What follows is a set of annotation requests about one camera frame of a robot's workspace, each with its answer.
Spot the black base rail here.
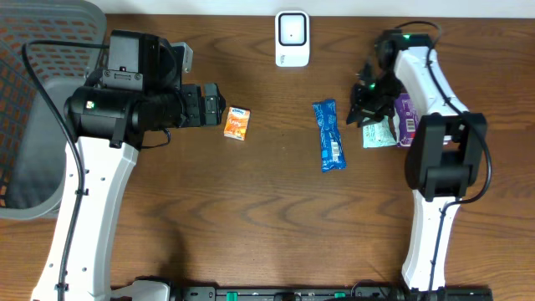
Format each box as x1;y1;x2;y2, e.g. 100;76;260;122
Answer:
111;283;493;301

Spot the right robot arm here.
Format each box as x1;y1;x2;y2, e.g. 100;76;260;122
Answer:
346;28;491;298

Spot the red purple pad pack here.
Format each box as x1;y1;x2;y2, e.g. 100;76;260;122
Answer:
393;93;419;148

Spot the orange tissue pack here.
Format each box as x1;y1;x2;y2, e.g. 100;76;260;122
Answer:
223;107;251;140

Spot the blue Oreo cookie pack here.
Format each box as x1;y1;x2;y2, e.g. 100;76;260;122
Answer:
313;99;347;172

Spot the grey plastic mesh basket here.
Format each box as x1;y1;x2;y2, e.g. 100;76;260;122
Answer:
1;0;107;220

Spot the mint green wipes pack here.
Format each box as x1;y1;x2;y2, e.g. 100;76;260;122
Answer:
363;116;396;148

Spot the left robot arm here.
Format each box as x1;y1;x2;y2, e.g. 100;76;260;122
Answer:
32;30;226;300

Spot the white barcode scanner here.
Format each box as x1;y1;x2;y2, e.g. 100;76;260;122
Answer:
274;10;310;68

